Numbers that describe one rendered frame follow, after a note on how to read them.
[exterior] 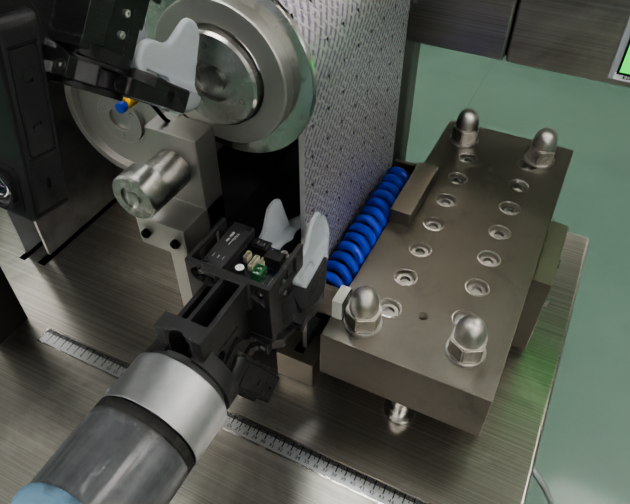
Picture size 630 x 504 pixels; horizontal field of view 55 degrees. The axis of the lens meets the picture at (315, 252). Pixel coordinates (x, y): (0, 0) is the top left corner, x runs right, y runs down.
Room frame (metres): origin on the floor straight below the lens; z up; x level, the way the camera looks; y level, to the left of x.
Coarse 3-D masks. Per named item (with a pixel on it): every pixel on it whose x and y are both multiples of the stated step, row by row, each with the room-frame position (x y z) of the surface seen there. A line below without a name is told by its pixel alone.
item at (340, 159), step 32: (384, 64) 0.55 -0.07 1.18; (352, 96) 0.48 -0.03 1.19; (384, 96) 0.56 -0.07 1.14; (320, 128) 0.42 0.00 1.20; (352, 128) 0.49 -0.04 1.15; (384, 128) 0.57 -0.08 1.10; (320, 160) 0.42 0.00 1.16; (352, 160) 0.49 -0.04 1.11; (384, 160) 0.58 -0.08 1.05; (320, 192) 0.42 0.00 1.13; (352, 192) 0.49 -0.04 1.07
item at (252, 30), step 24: (192, 0) 0.42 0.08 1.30; (216, 0) 0.41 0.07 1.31; (168, 24) 0.43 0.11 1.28; (216, 24) 0.41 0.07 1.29; (240, 24) 0.40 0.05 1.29; (264, 24) 0.40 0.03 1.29; (264, 48) 0.39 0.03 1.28; (264, 72) 0.39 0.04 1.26; (288, 72) 0.39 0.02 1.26; (264, 96) 0.39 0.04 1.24; (288, 96) 0.39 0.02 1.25; (264, 120) 0.39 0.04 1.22
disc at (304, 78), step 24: (168, 0) 0.44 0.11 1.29; (240, 0) 0.41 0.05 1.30; (264, 0) 0.40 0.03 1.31; (288, 24) 0.40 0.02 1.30; (288, 48) 0.40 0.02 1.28; (312, 72) 0.39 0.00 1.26; (312, 96) 0.39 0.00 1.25; (288, 120) 0.40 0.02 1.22; (240, 144) 0.42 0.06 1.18; (264, 144) 0.41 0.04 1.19; (288, 144) 0.40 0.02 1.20
